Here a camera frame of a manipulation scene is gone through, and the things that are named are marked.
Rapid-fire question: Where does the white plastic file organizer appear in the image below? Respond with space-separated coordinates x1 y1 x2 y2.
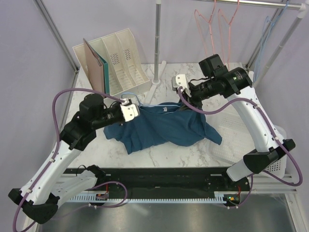
73 29 151 97

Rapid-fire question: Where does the teal folder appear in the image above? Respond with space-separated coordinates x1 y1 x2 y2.
98 53 110 94

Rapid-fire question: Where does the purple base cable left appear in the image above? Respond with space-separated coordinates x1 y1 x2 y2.
55 180 131 218

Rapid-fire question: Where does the brown cardboard folder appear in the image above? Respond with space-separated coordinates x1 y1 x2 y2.
83 38 105 92

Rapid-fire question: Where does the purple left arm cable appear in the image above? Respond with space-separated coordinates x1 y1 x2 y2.
13 88 128 232

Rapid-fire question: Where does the blue t shirt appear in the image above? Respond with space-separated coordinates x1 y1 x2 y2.
103 102 222 154

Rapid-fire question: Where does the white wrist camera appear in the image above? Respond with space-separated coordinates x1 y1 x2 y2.
120 98 140 122
171 74 191 97

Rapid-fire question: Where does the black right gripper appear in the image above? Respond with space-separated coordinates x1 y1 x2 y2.
178 78 217 112

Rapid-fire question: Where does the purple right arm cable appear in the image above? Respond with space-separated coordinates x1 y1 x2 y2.
178 88 304 186

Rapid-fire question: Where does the metal clothes rack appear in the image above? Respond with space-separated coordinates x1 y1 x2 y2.
150 0 309 96

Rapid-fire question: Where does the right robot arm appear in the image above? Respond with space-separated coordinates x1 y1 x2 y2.
174 54 295 190

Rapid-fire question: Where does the pink wire hanger right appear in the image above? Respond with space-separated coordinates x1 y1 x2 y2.
217 0 240 69

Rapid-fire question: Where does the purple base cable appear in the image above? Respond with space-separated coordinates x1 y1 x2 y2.
224 177 254 210
55 180 131 218

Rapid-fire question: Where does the blue wire hanger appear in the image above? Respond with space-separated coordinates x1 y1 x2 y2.
253 0 290 83
121 92 181 114

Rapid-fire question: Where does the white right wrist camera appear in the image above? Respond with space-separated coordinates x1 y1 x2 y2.
171 74 191 97

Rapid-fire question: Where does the pink wire hanger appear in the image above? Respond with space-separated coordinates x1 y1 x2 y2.
194 1 217 55
217 0 240 69

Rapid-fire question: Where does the white slotted cable duct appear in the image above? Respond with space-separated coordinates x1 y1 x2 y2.
68 192 226 204

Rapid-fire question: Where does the white clothes rack foot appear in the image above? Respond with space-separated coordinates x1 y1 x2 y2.
144 60 167 104

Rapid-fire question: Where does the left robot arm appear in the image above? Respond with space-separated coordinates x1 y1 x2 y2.
8 91 139 224

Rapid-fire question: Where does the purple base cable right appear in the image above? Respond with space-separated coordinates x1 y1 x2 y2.
224 177 254 210

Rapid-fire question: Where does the pink wire hanger left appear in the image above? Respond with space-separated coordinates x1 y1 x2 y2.
194 1 217 55

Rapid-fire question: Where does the white plastic laundry basket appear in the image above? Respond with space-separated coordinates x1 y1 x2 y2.
209 110 288 179

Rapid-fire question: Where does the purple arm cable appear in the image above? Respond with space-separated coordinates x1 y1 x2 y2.
13 88 128 232
178 88 304 186

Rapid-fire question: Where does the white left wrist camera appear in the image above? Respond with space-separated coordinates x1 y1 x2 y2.
120 98 140 122

